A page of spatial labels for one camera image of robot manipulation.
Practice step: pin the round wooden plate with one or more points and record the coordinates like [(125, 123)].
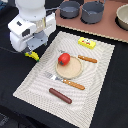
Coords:
[(72, 70)]

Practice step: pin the yellow toy cheese block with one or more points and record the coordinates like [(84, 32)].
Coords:
[(87, 43)]

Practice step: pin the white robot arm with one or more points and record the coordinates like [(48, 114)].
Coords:
[(31, 7)]

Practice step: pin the red toy tomato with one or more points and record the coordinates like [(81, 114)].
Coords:
[(64, 59)]

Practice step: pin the yellow toy banana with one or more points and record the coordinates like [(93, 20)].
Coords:
[(33, 55)]

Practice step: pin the beige bowl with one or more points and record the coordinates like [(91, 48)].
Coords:
[(122, 15)]

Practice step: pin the brown toy sausage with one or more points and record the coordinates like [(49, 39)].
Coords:
[(60, 95)]

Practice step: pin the grey pot with handle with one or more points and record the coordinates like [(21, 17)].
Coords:
[(68, 9)]

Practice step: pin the grey saucepan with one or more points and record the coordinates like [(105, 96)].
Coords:
[(92, 11)]

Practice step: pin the woven beige placemat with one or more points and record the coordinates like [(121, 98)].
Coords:
[(35, 88)]

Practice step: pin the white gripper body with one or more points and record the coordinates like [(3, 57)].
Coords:
[(28, 32)]

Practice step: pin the fork with wooden handle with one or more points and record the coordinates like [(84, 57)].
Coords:
[(68, 82)]

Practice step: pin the knife with wooden handle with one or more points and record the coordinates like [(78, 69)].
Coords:
[(80, 57)]

